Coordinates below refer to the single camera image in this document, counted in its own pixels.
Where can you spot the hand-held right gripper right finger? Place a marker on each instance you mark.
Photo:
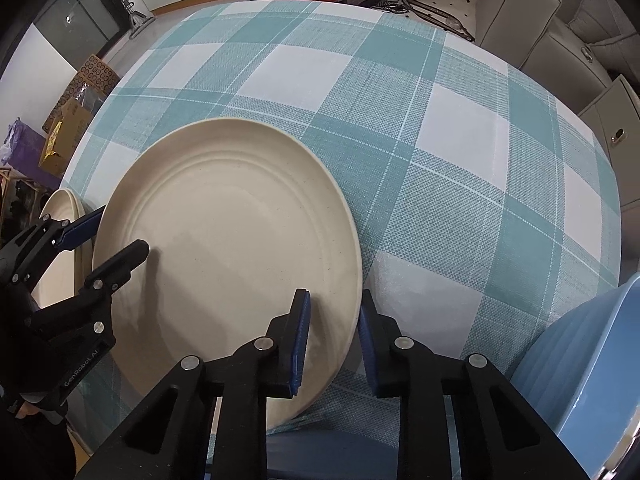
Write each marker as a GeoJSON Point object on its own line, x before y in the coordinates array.
{"type": "Point", "coordinates": [366, 345]}

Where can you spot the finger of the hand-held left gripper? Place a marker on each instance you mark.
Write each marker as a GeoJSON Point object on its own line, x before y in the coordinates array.
{"type": "Point", "coordinates": [120, 265]}
{"type": "Point", "coordinates": [80, 230]}

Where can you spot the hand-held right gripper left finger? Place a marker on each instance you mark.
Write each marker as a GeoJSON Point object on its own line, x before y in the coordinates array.
{"type": "Point", "coordinates": [299, 340]}

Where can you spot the cream plate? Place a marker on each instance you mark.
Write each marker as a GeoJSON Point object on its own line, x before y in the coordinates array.
{"type": "Point", "coordinates": [62, 205]}
{"type": "Point", "coordinates": [225, 240]}

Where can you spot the blue bowl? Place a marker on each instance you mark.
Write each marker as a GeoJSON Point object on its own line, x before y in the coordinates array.
{"type": "Point", "coordinates": [330, 455]}
{"type": "Point", "coordinates": [590, 360]}

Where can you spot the person's left forearm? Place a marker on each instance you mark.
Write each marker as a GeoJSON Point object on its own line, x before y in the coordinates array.
{"type": "Point", "coordinates": [30, 450]}

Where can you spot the wooden shoe rack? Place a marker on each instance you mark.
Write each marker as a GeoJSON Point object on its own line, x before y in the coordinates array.
{"type": "Point", "coordinates": [17, 205]}

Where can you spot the yellow packet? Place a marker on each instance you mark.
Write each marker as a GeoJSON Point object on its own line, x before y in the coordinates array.
{"type": "Point", "coordinates": [52, 145]}

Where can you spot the purple plastic bag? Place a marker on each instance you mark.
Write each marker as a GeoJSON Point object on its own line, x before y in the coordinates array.
{"type": "Point", "coordinates": [25, 140]}

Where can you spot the brown cardboard box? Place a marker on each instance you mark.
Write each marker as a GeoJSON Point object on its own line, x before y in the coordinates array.
{"type": "Point", "coordinates": [75, 120]}

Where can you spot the patterned cardboard box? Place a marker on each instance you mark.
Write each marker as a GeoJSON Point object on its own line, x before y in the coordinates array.
{"type": "Point", "coordinates": [97, 72]}

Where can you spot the plaid tablecloth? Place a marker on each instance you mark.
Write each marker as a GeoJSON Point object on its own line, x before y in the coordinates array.
{"type": "Point", "coordinates": [450, 185]}

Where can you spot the dark glass door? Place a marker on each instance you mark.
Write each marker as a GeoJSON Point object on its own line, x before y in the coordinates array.
{"type": "Point", "coordinates": [80, 5]}

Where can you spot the beige drawer cabinet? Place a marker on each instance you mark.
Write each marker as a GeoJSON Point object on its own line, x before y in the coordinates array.
{"type": "Point", "coordinates": [607, 110]}

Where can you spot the beige sofa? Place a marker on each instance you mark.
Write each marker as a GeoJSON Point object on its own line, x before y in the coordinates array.
{"type": "Point", "coordinates": [520, 5]}

